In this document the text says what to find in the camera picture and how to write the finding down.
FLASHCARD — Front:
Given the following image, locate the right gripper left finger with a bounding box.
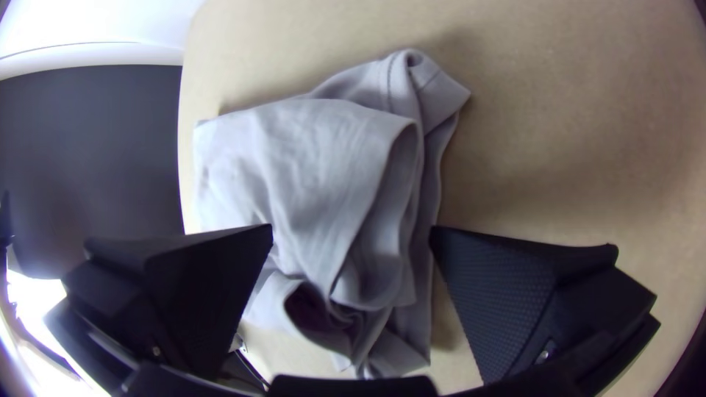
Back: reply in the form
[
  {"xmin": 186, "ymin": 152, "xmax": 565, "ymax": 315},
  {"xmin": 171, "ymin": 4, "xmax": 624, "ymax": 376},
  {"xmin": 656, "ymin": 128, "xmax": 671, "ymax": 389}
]
[{"xmin": 60, "ymin": 223, "xmax": 274, "ymax": 382}]

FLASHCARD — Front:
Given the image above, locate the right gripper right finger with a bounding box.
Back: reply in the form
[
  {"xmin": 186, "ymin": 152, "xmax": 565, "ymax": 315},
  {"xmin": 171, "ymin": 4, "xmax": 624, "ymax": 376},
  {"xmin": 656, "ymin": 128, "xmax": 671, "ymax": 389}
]
[{"xmin": 428, "ymin": 226, "xmax": 661, "ymax": 385}]

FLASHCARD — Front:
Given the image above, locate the grey t-shirt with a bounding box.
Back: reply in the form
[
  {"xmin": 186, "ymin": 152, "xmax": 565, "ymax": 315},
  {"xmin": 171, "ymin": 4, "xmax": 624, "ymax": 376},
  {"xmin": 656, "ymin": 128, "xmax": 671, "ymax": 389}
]
[{"xmin": 191, "ymin": 48, "xmax": 471, "ymax": 380}]

